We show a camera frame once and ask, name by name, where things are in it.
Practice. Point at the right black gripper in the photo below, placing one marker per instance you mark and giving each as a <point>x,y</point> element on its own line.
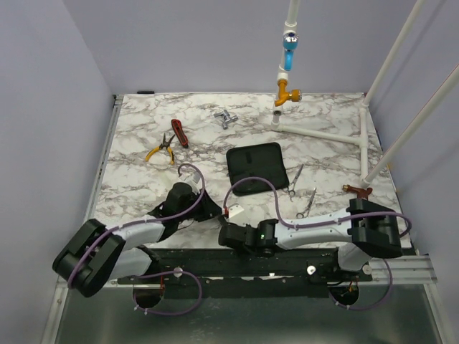
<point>224,236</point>

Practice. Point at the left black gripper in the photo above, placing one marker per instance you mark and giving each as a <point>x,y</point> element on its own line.
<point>209,209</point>

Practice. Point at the black zip tool case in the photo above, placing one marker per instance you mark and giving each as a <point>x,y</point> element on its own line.
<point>262,160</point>

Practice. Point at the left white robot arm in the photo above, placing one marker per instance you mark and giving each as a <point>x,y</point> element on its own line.
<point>96,254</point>

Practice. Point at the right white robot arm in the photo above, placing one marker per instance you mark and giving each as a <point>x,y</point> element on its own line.
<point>366,230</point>

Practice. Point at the silver scissors lower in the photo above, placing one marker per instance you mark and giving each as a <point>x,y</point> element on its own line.
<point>305,213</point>

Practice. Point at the silver scissors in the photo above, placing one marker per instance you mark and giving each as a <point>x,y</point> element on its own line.
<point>290,189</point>
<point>305,213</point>

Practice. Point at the silver scissors upper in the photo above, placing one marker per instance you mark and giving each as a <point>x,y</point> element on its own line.
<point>290,189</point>

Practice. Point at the red black utility knife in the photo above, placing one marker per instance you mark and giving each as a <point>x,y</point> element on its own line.
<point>179,133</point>

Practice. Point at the silver metal faucet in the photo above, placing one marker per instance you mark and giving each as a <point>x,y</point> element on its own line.
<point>226,118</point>

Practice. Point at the brown brass faucet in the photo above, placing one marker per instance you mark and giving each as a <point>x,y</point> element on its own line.
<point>361,193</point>

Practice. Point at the orange faucet on pipe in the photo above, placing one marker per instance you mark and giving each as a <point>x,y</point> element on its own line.
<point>284,95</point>

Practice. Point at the blue valve on pipe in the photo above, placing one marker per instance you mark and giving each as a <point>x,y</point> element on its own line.
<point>290,43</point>

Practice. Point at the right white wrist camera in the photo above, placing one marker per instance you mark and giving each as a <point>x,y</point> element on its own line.
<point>235,214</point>

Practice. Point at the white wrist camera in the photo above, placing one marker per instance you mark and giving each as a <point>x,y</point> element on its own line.
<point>191,179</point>
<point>235,214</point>

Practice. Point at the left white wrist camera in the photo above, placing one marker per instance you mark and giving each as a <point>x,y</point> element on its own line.
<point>191,179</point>

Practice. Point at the aluminium frame rail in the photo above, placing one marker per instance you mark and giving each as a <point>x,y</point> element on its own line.
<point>61,290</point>

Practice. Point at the white PVC pipe frame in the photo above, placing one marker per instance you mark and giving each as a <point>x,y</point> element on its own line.
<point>386,74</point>

